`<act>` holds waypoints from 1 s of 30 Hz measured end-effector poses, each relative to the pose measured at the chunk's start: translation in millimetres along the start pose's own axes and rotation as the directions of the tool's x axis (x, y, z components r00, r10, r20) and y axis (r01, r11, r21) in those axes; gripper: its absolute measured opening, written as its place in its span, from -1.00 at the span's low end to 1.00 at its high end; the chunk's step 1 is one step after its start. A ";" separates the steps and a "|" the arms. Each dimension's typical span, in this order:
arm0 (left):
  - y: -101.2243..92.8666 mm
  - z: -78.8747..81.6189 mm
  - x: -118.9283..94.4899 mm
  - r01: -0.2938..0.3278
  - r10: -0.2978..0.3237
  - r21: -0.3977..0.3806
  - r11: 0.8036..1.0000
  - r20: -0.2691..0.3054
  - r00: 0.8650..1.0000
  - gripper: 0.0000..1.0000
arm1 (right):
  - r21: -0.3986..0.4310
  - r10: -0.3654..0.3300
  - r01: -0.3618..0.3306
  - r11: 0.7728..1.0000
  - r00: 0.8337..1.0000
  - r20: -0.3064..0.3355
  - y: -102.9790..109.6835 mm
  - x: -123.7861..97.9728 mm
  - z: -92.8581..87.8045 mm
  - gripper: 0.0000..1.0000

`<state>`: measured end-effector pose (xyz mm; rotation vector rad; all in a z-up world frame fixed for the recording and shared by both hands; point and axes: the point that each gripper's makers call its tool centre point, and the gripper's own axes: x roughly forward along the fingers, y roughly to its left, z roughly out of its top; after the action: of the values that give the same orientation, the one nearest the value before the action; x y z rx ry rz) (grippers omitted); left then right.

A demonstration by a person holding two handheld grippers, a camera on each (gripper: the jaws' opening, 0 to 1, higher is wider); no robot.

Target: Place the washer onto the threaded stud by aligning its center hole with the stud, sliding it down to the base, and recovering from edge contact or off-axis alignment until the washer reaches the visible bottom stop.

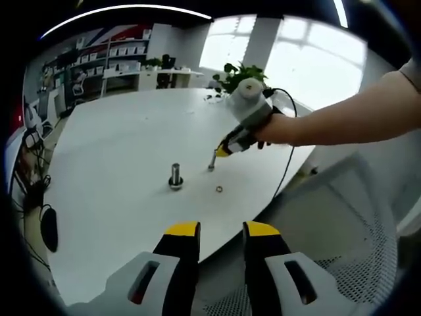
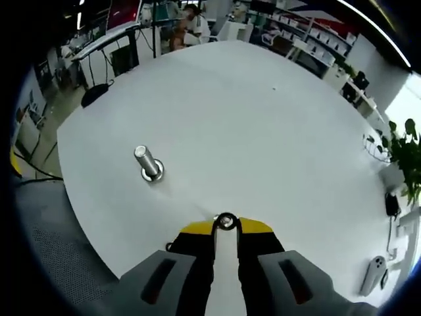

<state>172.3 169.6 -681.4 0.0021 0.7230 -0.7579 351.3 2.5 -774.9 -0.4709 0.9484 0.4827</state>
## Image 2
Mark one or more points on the white cabinet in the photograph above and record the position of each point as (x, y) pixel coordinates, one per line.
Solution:
(235, 31)

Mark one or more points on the green potted plant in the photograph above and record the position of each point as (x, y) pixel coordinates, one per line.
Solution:
(408, 154)

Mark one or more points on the black oval object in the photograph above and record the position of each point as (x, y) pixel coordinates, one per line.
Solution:
(93, 95)

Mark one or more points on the white upright stand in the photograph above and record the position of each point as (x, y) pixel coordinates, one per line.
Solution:
(409, 224)

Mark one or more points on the small green plant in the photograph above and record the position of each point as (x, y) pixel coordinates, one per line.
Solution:
(348, 70)

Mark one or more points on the brown object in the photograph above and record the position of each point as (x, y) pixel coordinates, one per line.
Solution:
(177, 37)

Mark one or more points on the white handheld controller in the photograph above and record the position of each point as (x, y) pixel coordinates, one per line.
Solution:
(381, 266)
(368, 279)

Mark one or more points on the small black monitor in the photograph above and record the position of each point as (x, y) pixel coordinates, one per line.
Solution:
(361, 80)

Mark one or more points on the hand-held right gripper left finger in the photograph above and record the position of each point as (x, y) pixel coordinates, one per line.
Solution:
(194, 250)

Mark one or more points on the white storage shelf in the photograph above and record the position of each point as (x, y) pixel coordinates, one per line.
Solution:
(312, 39)

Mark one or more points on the black charger block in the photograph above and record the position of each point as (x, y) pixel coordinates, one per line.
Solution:
(391, 204)

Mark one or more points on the small steel threaded stud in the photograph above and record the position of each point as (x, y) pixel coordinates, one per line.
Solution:
(225, 222)

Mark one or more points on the large steel threaded stud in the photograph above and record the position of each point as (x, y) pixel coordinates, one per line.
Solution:
(146, 158)

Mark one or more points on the long white desk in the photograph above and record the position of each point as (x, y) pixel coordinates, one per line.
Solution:
(363, 98)

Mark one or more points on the large steel washer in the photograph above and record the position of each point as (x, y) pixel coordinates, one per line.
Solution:
(160, 168)

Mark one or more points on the row of white storage bins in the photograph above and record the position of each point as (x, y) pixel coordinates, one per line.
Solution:
(315, 33)

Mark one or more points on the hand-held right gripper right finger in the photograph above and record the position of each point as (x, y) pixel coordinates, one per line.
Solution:
(263, 243)

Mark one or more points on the small steel washer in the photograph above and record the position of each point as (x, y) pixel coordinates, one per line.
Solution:
(231, 216)
(166, 246)

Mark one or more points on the red monitor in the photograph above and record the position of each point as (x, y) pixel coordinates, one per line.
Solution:
(125, 10)

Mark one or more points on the black phone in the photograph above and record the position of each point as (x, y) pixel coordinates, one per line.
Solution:
(384, 279)

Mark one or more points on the white desk with black legs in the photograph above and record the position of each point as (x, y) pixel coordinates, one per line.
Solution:
(105, 41)

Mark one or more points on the curved ceiling light strip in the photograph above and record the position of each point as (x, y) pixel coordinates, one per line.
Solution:
(378, 30)

